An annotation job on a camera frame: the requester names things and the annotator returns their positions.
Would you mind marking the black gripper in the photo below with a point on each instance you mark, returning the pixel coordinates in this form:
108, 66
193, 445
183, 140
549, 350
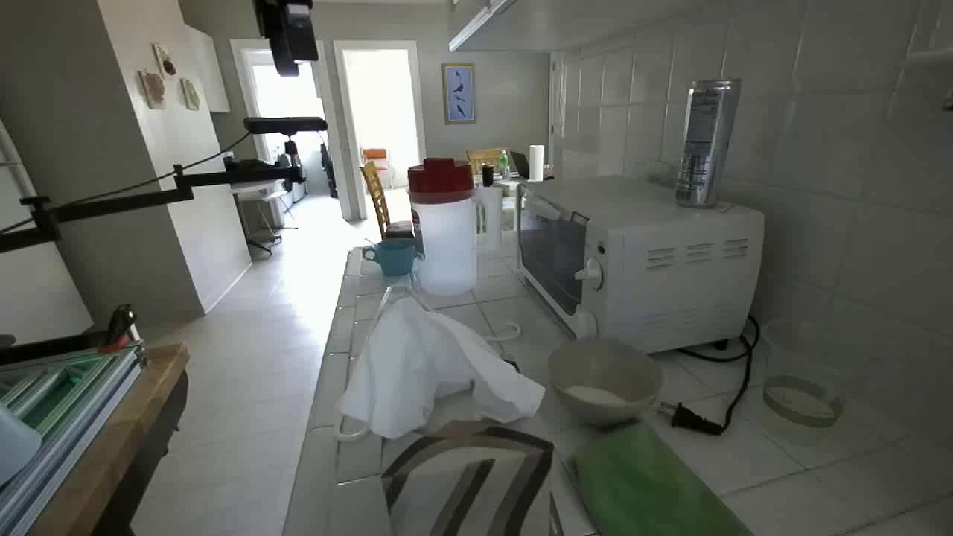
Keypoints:
287, 24

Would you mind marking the white tissue square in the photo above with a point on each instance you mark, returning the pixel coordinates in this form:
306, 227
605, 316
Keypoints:
418, 367

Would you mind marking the wooden chair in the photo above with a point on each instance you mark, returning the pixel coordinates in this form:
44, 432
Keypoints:
378, 198

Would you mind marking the framed blue picture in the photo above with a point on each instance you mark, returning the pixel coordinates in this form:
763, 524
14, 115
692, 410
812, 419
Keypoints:
461, 94

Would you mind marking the teal cup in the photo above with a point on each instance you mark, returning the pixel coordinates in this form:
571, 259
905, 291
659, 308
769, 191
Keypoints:
394, 258

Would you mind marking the clear pitcher with red lid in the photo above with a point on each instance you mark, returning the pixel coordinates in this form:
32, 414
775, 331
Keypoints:
446, 239

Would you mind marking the white plastic jug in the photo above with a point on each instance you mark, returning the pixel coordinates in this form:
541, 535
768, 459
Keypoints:
489, 209

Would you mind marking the white paper towel roll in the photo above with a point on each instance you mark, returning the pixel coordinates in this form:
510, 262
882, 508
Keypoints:
538, 166

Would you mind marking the white overhead cabinet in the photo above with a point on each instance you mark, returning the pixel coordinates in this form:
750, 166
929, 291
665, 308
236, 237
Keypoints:
555, 18

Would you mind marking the black clamp with red tip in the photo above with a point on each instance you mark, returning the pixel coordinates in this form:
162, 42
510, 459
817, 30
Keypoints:
121, 325

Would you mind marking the wooden table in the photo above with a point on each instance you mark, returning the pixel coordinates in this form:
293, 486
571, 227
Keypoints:
108, 448

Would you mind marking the shiny metal canister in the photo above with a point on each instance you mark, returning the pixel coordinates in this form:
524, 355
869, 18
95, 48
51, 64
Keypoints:
708, 137

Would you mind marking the white toaster oven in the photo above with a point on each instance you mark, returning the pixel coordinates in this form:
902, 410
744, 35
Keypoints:
675, 268

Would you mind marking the grey bowl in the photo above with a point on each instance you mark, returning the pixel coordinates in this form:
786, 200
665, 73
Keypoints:
605, 373

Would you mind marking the green cloth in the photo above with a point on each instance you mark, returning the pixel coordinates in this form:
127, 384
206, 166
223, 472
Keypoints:
646, 486

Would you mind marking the green-rimmed glass dish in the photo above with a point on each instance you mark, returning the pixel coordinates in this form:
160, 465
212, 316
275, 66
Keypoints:
799, 404

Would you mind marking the black camera bar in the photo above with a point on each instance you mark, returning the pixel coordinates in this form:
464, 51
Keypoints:
287, 125

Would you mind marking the round wall ornament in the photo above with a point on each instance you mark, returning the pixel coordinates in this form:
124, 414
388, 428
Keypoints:
165, 60
150, 91
190, 94

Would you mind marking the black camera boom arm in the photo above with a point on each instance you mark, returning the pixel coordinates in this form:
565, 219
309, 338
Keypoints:
108, 204

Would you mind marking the green-edged metal frame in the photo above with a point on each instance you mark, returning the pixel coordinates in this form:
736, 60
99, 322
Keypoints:
60, 398

